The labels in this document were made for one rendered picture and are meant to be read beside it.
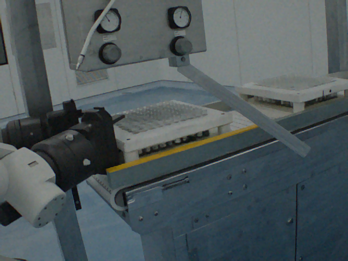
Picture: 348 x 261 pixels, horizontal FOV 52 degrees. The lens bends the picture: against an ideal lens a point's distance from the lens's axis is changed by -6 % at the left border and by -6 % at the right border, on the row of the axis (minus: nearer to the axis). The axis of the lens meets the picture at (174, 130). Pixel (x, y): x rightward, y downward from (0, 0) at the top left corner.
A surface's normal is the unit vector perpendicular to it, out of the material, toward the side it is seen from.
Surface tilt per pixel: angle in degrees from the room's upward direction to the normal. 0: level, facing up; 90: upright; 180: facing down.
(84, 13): 90
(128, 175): 90
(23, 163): 35
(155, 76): 90
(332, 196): 90
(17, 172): 40
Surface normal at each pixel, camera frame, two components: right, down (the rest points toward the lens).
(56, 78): 0.59, 0.15
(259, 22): -0.79, 0.25
